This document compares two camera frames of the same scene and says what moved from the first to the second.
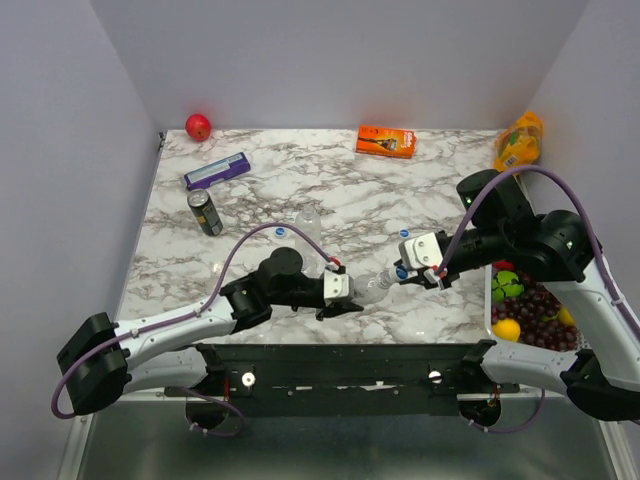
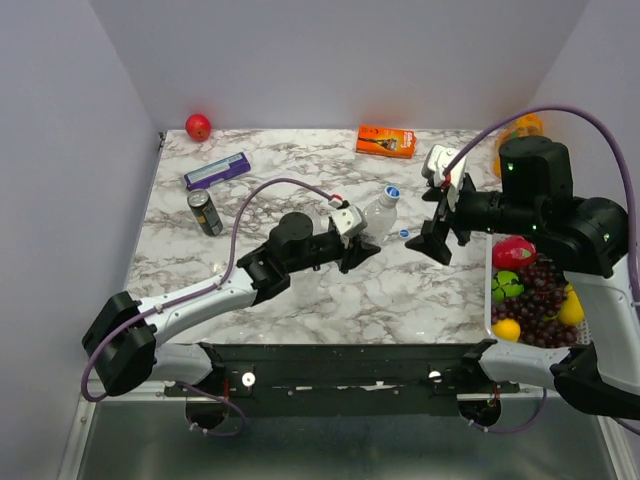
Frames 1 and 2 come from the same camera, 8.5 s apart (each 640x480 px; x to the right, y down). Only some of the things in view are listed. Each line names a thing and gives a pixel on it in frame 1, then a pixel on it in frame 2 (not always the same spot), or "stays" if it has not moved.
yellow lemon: [508, 329] stays
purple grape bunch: [537, 312] stays
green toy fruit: [505, 284] stays
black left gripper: [339, 307] to [355, 252]
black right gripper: [420, 279] to [430, 241]
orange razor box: [386, 141] stays
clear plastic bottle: [372, 288] to [380, 219]
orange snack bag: [519, 145] stays
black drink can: [199, 200] stays
